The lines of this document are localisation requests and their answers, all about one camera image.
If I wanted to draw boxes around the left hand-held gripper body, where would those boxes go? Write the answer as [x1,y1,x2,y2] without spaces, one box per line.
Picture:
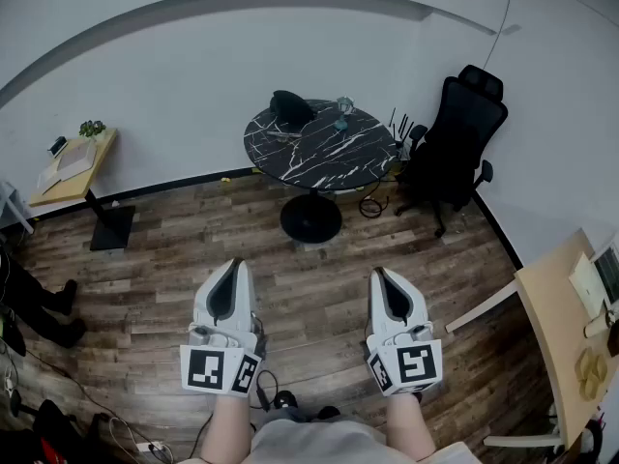
[179,324,266,398]

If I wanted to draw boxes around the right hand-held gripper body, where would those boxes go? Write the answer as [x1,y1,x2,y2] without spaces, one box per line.
[366,321,444,397]

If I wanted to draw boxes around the person's left forearm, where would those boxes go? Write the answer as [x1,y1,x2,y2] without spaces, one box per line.
[199,392,256,464]

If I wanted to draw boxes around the person's right forearm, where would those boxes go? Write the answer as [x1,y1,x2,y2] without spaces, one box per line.
[384,392,437,463]

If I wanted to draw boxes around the white power strip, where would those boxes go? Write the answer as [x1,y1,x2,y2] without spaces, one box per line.
[135,441,174,459]

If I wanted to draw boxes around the person's light clothing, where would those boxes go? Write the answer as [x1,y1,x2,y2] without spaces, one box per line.
[178,416,483,464]

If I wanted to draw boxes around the light wooden desk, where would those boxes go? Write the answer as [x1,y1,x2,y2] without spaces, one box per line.
[444,229,619,453]

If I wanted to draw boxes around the black bag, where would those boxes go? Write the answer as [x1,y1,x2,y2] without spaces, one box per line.
[31,397,113,464]

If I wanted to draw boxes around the round black marble table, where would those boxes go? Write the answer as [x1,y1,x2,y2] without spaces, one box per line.
[243,98,402,245]

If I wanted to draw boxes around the white router with black antennas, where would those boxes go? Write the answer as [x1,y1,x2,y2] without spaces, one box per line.
[388,107,417,149]

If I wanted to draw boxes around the black mesh office chair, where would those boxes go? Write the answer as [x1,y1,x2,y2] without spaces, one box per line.
[394,64,510,239]

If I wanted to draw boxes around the small wooden side table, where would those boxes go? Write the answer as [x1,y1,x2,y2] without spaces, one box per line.
[28,128,137,252]

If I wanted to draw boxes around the flat white box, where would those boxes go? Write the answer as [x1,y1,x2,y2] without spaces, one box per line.
[37,138,99,195]

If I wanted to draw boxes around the small green potted plant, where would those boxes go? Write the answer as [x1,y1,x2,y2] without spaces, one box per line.
[78,119,107,139]

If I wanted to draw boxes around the small dark device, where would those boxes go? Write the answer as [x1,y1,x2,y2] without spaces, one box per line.
[46,135,70,159]

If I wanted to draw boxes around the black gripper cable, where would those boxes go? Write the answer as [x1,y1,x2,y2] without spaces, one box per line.
[253,368,280,413]

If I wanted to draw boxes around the coiled black floor cable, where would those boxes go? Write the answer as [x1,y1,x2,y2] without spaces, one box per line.
[358,176,391,220]

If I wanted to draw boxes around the long thin floor cable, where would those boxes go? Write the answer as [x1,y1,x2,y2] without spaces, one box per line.
[23,348,146,447]

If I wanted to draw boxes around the thin wall cable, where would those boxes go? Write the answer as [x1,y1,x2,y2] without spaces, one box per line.
[482,0,524,71]

